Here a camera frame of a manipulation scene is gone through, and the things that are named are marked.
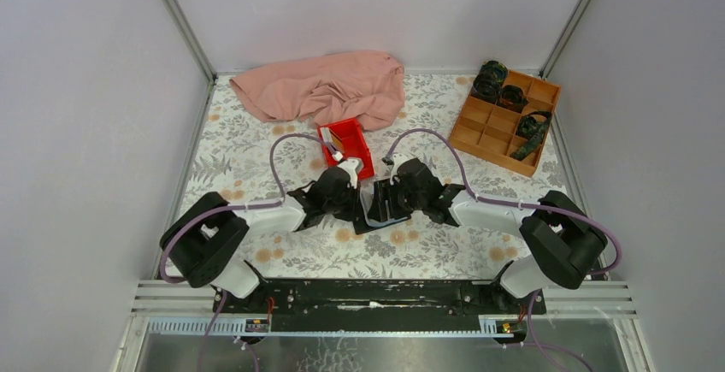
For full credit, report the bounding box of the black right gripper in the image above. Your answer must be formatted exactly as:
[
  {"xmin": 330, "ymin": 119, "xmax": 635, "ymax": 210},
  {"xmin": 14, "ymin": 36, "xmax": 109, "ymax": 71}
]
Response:
[{"xmin": 367, "ymin": 178, "xmax": 426, "ymax": 223}]

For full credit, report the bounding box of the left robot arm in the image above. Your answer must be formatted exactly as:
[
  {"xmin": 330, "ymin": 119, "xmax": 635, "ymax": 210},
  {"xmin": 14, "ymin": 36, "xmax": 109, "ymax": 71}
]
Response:
[{"xmin": 160, "ymin": 158, "xmax": 359, "ymax": 313}]

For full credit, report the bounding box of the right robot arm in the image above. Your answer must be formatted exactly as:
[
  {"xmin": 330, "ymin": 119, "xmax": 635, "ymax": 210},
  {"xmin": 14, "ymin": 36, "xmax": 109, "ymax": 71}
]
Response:
[{"xmin": 385, "ymin": 154, "xmax": 608, "ymax": 314}]

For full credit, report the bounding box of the stack of cards in bin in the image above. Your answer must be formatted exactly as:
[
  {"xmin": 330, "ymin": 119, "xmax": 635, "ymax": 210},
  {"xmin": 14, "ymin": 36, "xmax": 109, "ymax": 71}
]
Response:
[{"xmin": 320, "ymin": 127, "xmax": 345, "ymax": 154}]

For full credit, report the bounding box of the red plastic bin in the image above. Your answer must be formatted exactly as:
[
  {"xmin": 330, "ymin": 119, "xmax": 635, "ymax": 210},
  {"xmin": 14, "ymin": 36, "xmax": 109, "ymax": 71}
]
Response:
[{"xmin": 317, "ymin": 118, "xmax": 374, "ymax": 180}]

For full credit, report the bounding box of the wooden compartment tray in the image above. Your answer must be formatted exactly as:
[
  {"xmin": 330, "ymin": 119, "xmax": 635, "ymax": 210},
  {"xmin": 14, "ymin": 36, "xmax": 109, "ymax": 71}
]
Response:
[{"xmin": 449, "ymin": 70, "xmax": 562, "ymax": 177}]

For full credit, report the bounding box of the pink cloth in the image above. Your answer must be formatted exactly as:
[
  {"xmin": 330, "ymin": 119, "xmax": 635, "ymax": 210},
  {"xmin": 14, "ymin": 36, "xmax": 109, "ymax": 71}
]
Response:
[{"xmin": 230, "ymin": 50, "xmax": 405, "ymax": 131}]

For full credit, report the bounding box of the rolled dark belt middle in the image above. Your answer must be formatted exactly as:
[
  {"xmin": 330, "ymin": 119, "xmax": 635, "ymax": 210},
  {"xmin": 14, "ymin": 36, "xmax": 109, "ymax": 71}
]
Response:
[{"xmin": 497, "ymin": 85, "xmax": 528, "ymax": 114}]

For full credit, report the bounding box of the rolled dark belt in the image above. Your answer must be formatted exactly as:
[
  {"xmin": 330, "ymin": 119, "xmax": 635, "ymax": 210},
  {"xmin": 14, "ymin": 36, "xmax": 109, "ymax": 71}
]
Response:
[
  {"xmin": 497, "ymin": 85, "xmax": 528, "ymax": 114},
  {"xmin": 470, "ymin": 60, "xmax": 509, "ymax": 104}
]

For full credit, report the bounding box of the rolled dark belt top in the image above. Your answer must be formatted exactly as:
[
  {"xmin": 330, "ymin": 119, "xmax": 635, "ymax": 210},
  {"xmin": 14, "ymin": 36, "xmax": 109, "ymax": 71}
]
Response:
[{"xmin": 470, "ymin": 60, "xmax": 509, "ymax": 104}]

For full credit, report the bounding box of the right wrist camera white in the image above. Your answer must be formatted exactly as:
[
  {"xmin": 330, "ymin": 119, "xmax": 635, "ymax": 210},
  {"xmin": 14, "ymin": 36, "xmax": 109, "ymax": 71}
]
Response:
[{"xmin": 381, "ymin": 152, "xmax": 412, "ymax": 181}]

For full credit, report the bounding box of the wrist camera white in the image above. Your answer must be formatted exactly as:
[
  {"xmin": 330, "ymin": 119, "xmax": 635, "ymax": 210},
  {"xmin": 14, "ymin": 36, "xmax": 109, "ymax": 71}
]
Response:
[
  {"xmin": 381, "ymin": 152, "xmax": 412, "ymax": 181},
  {"xmin": 333, "ymin": 151, "xmax": 364, "ymax": 189}
]

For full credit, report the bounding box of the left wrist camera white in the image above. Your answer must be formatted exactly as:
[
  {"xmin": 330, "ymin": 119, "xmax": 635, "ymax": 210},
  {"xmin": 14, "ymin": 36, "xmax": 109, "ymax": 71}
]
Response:
[{"xmin": 333, "ymin": 151, "xmax": 364, "ymax": 189}]

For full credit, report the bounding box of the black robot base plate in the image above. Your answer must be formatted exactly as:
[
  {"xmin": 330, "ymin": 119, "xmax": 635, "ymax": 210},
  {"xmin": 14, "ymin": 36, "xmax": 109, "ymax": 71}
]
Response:
[{"xmin": 213, "ymin": 278, "xmax": 546, "ymax": 333}]

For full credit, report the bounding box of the camouflage strap in tray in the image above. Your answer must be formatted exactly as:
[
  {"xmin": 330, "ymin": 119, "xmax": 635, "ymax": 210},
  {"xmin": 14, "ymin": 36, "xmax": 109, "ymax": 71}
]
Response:
[{"xmin": 509, "ymin": 110, "xmax": 554, "ymax": 162}]

